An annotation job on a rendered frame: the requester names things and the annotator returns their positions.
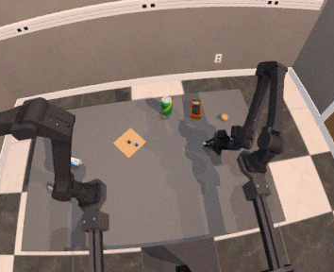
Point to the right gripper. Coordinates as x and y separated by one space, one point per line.
215 145

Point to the orange flat mat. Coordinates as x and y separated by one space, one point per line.
125 147

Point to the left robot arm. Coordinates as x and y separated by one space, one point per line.
35 115

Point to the small white and blue box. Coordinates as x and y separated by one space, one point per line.
76 162

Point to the green and yellow can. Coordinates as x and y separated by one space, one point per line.
166 105

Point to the orange digital multimeter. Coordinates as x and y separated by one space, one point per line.
196 108

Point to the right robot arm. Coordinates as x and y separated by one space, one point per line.
267 143

